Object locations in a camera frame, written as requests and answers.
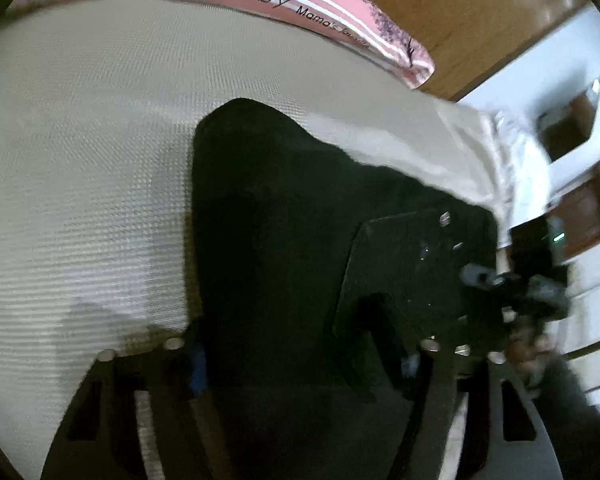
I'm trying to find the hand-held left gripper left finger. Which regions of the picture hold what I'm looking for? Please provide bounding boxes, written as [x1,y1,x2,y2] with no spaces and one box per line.
[40,320,231,480]

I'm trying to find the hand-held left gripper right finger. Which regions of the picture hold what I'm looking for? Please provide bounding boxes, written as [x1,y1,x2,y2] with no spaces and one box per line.
[392,337,563,480]

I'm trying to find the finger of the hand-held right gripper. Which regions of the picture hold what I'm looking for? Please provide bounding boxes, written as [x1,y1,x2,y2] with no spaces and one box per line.
[331,210,502,403]

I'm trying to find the black pants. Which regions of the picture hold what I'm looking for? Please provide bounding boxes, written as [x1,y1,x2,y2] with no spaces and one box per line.
[184,97,503,480]

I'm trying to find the person's right forearm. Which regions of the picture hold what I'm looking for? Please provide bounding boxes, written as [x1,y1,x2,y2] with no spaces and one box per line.
[527,352,600,480]

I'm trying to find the person's right hand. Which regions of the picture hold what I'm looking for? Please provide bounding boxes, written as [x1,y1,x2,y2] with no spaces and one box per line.
[505,322,563,391]

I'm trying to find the brown wooden cabinet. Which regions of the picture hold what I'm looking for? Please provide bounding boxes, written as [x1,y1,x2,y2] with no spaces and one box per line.
[542,147,600,266]

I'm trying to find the white bed sheet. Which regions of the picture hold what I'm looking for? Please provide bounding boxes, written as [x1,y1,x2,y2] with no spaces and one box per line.
[430,100,553,251]

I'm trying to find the brown open box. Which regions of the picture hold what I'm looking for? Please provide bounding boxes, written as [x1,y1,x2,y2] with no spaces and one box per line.
[536,76,600,162]

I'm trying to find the beige waffle bed mat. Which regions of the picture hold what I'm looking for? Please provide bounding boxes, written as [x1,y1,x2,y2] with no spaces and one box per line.
[0,0,491,480]

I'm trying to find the wooden headboard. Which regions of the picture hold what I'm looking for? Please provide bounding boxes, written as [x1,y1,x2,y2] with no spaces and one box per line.
[300,0,593,103]

